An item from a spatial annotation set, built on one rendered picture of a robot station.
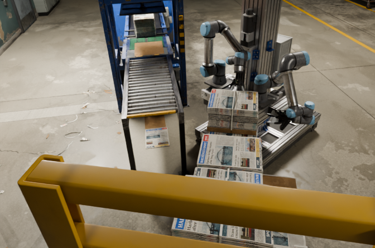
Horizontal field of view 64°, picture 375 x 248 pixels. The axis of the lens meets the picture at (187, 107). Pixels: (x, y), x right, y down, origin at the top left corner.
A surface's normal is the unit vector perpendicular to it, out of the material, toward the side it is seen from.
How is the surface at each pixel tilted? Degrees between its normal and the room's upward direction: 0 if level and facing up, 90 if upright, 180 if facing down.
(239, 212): 90
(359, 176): 0
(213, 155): 0
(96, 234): 0
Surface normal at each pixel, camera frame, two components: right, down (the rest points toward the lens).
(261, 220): -0.18, 0.54
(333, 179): -0.04, -0.84
